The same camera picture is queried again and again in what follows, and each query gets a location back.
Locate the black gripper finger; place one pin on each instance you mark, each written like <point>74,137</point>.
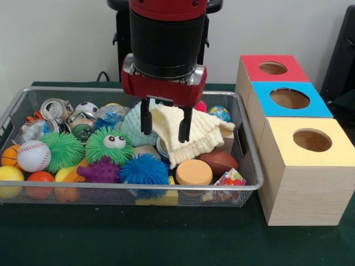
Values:
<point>185,124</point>
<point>146,117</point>

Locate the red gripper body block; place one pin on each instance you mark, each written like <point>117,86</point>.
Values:
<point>163,94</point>

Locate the clear plastic bottle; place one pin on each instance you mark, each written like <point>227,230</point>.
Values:
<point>110,116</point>

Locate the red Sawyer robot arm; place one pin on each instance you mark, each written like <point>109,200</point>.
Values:
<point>166,44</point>

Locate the clear mesh bin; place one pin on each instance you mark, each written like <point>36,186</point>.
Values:
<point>22,111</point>

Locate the wooden box with three holes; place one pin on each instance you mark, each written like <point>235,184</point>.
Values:
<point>299,183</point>

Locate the mint green knitted cloth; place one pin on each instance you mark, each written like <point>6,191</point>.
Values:
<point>132,127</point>

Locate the pale yellow knitted cloth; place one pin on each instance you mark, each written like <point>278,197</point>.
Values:
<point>208,133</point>

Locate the orange round disc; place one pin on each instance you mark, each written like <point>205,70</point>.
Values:
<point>193,172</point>

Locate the small brown football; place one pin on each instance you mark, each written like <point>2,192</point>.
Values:
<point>219,162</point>

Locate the blue spiky ball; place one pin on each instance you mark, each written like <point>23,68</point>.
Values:
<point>144,170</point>

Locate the green fuzzy ball with eyes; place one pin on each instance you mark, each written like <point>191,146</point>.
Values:
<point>99,151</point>

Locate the purple spiky ball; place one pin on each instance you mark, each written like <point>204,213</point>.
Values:
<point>101,170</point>

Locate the green spiky ball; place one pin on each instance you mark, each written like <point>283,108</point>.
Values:
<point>64,151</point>

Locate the white baseball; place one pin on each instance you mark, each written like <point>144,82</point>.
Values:
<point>33,156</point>

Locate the dark green table cloth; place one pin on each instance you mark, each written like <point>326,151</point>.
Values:
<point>111,238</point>

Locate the yellow ball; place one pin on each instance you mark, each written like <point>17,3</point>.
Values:
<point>11,176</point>

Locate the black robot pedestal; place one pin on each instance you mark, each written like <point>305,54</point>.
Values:
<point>122,50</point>

